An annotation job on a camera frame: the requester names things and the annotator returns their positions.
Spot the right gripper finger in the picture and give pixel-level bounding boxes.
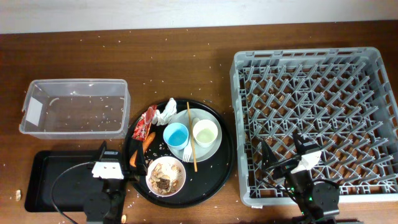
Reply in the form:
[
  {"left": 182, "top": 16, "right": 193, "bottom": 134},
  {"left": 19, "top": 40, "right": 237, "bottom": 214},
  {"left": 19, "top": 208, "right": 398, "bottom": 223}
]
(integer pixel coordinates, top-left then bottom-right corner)
[
  {"left": 261, "top": 141, "right": 278, "bottom": 172},
  {"left": 293, "top": 133, "right": 320, "bottom": 154}
]

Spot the pink bowl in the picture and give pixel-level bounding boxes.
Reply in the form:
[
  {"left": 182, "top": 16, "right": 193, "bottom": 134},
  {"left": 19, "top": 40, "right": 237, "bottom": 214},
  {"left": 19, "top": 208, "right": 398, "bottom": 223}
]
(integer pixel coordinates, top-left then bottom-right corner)
[{"left": 146, "top": 156, "right": 187, "bottom": 197}]

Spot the orange carrot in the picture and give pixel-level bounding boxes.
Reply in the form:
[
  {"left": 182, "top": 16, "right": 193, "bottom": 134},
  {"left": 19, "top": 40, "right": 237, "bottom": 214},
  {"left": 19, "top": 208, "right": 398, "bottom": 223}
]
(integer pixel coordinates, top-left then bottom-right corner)
[{"left": 129, "top": 132, "right": 155, "bottom": 167}]

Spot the food scraps pile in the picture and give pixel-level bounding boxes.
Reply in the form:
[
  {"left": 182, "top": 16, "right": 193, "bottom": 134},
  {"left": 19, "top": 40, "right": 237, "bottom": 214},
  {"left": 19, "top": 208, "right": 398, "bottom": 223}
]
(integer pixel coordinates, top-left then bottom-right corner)
[{"left": 149, "top": 163, "right": 182, "bottom": 195}]

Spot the red snack wrapper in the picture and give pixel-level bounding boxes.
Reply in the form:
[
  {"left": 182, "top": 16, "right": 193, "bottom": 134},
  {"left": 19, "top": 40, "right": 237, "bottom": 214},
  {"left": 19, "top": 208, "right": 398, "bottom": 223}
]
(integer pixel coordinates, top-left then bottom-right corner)
[{"left": 132, "top": 105, "right": 157, "bottom": 141}]

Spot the blue cup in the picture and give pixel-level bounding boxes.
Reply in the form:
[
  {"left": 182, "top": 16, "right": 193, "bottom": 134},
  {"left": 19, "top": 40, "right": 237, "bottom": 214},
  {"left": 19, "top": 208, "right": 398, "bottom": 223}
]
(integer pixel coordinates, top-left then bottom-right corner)
[{"left": 163, "top": 123, "right": 189, "bottom": 151}]

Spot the white plastic fork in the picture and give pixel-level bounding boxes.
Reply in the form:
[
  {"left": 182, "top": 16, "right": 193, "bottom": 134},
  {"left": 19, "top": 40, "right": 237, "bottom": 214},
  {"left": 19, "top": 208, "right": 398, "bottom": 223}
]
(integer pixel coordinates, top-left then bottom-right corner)
[{"left": 182, "top": 140, "right": 193, "bottom": 162}]

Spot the white tissue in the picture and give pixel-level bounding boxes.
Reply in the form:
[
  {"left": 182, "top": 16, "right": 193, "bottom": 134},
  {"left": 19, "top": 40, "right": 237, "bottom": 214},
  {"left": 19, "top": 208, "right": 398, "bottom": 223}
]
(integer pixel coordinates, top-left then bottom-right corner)
[{"left": 152, "top": 98, "right": 177, "bottom": 126}]

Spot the wooden chopstick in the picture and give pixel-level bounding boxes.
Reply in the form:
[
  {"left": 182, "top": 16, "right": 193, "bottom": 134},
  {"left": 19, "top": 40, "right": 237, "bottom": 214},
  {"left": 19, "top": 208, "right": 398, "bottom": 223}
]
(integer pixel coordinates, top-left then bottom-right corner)
[{"left": 187, "top": 102, "right": 198, "bottom": 172}]

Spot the white cup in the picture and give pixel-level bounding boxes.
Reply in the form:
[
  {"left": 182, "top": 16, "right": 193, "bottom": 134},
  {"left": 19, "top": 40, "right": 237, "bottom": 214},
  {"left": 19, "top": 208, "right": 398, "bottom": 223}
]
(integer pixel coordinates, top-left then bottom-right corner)
[{"left": 193, "top": 118, "right": 218, "bottom": 147}]

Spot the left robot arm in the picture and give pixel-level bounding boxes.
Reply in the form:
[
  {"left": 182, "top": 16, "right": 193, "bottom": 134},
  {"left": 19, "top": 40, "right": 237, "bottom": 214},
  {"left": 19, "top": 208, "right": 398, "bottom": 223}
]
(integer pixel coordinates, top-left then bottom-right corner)
[{"left": 50, "top": 140, "right": 147, "bottom": 223}]

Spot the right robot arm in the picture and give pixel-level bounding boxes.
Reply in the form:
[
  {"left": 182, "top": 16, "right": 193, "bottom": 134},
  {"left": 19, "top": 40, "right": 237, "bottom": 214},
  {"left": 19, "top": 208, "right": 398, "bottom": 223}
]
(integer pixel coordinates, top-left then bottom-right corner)
[{"left": 261, "top": 133, "right": 340, "bottom": 223}]

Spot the grey dishwasher rack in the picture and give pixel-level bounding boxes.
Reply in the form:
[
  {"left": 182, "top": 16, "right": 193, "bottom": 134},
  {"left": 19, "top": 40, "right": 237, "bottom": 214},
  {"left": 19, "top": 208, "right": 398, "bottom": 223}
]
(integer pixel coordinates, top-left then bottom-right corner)
[{"left": 230, "top": 47, "right": 397, "bottom": 208}]

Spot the clear plastic bin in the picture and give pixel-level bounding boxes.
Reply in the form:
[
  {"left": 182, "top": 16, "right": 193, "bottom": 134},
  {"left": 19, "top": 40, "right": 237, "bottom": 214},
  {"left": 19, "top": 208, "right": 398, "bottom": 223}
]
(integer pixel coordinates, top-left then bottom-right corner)
[{"left": 19, "top": 78, "right": 131, "bottom": 139}]

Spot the round black serving tray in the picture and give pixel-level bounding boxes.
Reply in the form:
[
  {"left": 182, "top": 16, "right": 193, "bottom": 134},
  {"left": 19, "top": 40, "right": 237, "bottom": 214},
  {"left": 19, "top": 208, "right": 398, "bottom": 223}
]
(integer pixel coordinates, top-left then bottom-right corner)
[{"left": 123, "top": 99, "right": 236, "bottom": 208}]

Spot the peanut on table bottom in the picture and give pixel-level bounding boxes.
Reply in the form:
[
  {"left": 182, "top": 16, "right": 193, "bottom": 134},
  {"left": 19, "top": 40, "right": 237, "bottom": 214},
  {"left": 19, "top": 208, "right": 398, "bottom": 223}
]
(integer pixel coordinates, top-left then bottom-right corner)
[{"left": 121, "top": 215, "right": 127, "bottom": 223}]

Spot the peanut on table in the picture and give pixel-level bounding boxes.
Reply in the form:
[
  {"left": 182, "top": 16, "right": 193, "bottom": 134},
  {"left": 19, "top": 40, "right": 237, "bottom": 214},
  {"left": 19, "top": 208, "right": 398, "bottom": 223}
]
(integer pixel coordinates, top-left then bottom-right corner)
[
  {"left": 16, "top": 190, "right": 22, "bottom": 201},
  {"left": 121, "top": 215, "right": 127, "bottom": 223}
]

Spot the black rectangular tray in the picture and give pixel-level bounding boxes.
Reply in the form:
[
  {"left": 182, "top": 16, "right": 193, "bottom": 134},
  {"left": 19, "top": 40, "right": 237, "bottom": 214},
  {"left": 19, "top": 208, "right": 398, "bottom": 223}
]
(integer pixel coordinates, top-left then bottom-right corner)
[{"left": 25, "top": 151, "right": 103, "bottom": 212}]

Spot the peanut on table left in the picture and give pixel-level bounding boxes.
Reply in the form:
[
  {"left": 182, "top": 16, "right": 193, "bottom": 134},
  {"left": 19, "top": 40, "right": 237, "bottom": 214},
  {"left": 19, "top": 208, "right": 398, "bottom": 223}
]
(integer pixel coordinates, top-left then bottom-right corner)
[{"left": 16, "top": 190, "right": 22, "bottom": 201}]

